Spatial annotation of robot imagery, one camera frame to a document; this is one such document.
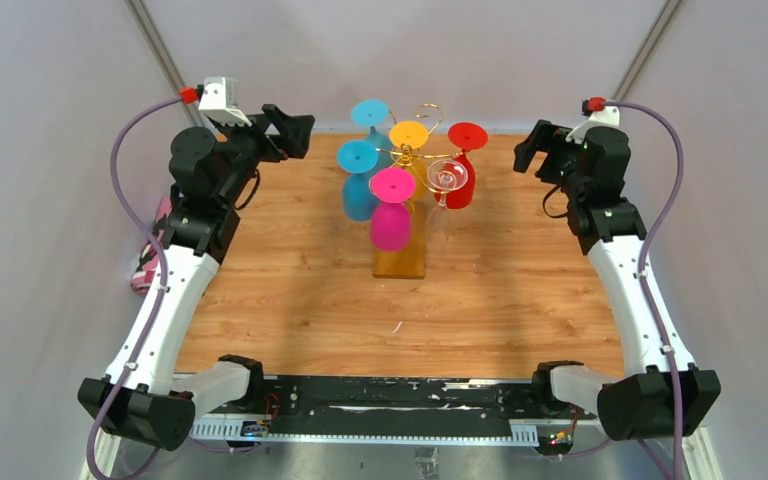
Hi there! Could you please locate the wooden rack base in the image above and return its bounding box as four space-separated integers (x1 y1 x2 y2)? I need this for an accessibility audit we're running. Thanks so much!
372 203 427 280

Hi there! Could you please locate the rear blue wine glass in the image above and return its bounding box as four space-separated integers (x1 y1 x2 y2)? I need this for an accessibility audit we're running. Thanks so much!
350 99 393 178

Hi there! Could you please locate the pink wine glass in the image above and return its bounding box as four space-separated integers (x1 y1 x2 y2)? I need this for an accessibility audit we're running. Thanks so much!
369 167 416 251

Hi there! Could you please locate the red wine glass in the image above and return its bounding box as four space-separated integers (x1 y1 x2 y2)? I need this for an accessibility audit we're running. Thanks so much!
435 122 488 210

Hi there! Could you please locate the yellow wine glass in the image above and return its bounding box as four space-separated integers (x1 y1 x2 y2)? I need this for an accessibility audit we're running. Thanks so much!
388 120 429 201

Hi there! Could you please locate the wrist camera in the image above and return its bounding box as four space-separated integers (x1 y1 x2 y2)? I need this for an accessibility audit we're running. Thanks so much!
198 76 252 126
565 97 620 144

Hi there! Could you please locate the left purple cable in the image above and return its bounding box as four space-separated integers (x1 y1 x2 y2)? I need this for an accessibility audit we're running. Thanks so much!
85 96 201 480

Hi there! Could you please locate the purple cable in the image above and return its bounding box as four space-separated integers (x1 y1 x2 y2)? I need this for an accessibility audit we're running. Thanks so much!
85 96 201 480
599 99 687 480

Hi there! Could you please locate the gold wire glass rack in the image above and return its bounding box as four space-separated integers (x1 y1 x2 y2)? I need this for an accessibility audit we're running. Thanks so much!
375 103 469 207

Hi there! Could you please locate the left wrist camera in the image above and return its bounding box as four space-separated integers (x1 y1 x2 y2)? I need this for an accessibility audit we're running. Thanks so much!
198 76 252 126

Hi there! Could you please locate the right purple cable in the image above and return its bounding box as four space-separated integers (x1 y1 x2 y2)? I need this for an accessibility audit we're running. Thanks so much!
599 99 687 480

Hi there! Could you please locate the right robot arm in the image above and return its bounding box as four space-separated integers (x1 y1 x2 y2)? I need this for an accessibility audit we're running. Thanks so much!
513 120 721 441

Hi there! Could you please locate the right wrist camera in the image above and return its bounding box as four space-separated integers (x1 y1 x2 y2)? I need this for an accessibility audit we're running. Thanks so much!
565 97 620 144

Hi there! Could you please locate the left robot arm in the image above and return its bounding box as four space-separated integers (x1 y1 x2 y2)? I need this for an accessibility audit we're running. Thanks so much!
78 104 315 451

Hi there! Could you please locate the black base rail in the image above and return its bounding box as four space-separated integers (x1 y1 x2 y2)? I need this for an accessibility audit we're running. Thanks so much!
190 375 602 448

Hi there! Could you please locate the blue wine glass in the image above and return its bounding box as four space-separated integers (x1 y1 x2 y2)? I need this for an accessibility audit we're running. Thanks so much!
350 99 393 178
336 140 378 222

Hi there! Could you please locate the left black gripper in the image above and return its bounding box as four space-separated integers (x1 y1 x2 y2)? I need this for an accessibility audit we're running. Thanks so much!
211 104 312 207

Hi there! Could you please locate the clear wine glass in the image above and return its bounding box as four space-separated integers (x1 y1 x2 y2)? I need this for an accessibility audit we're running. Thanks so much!
427 159 469 243

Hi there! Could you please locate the pink camouflage cloth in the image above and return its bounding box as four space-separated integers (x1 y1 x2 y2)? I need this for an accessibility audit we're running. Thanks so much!
130 197 172 296

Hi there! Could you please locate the front blue wine glass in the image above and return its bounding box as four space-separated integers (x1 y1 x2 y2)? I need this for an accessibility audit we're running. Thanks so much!
336 140 378 222

